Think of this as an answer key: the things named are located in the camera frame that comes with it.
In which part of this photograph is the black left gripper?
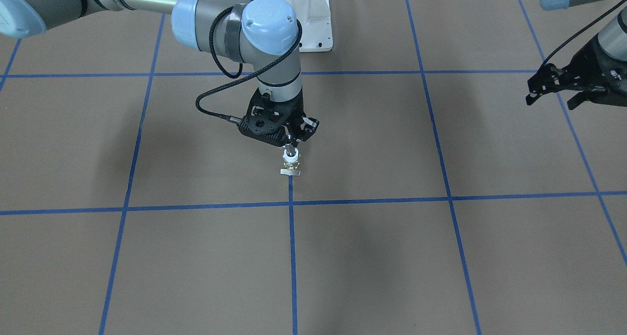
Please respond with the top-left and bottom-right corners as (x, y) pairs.
(525, 37), (627, 111)

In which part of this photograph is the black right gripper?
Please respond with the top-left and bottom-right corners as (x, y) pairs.
(238, 90), (319, 148)

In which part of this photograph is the brass PPR pipe fitting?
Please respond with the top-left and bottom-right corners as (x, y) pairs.
(280, 147), (301, 176)

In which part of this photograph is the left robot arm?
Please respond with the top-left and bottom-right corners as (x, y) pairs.
(526, 0), (627, 110)

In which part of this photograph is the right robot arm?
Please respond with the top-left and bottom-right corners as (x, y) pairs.
(1, 0), (319, 147)

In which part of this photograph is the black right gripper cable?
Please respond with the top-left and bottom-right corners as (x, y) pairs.
(195, 3), (303, 124)

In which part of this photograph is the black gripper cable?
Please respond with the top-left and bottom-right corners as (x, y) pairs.
(541, 0), (627, 69)
(195, 3), (303, 124)

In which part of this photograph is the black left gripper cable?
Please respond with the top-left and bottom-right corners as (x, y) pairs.
(541, 0), (627, 69)

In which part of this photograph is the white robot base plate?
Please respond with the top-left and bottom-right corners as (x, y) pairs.
(286, 0), (334, 52)

